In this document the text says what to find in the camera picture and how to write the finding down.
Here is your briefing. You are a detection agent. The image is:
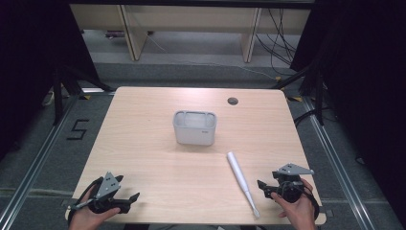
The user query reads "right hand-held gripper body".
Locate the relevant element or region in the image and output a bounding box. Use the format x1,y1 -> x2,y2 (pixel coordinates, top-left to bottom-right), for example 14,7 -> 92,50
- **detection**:
271,163 -> 315,204

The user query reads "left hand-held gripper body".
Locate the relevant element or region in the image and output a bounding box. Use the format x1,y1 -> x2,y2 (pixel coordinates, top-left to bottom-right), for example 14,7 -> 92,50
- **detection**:
68,172 -> 132,215

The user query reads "person's right hand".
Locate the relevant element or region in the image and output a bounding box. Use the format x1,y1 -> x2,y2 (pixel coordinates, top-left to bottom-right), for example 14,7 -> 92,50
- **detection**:
270,177 -> 318,230

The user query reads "person's left hand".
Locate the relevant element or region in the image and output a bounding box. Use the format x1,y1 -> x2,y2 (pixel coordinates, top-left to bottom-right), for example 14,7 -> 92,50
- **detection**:
68,187 -> 123,230

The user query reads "white electric toothbrush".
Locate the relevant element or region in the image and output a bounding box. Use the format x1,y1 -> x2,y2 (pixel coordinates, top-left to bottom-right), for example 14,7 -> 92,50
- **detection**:
226,150 -> 261,219

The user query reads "white plastic holder box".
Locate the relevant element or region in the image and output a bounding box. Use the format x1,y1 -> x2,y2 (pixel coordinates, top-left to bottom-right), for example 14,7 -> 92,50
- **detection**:
172,109 -> 218,147

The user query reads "black metal stand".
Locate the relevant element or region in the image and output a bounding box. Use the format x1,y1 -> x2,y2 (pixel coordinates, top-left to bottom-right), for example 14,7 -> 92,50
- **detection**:
52,62 -> 117,127
271,61 -> 327,127

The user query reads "black curtain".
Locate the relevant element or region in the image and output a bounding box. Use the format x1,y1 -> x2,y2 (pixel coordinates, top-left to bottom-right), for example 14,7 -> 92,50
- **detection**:
288,0 -> 406,221
0,0 -> 101,161

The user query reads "beige wooden desk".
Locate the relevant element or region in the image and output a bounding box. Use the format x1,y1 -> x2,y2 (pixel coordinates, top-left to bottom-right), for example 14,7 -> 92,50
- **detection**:
69,3 -> 312,63

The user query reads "black left gripper strap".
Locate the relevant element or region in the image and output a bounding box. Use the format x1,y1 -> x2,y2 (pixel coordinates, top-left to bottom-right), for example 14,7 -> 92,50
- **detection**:
66,176 -> 105,224

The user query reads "black gripper strap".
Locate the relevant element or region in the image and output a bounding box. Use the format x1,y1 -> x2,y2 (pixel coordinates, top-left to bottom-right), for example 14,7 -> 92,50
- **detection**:
66,176 -> 105,224
301,186 -> 321,222

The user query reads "black right gripper strap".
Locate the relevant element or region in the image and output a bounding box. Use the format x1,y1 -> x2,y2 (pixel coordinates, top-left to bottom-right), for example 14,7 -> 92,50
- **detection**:
301,186 -> 321,222

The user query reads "metal floor rail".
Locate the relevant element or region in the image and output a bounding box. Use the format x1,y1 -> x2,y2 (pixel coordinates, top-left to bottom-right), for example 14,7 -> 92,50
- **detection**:
301,95 -> 374,230
0,92 -> 84,230

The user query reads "thin white floor cable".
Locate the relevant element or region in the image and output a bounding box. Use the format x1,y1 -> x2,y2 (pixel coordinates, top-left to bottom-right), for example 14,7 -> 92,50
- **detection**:
146,32 -> 280,81

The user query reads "bundle of black cables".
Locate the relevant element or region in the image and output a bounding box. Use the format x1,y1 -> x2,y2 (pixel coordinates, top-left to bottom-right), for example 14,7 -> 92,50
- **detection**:
254,8 -> 303,77

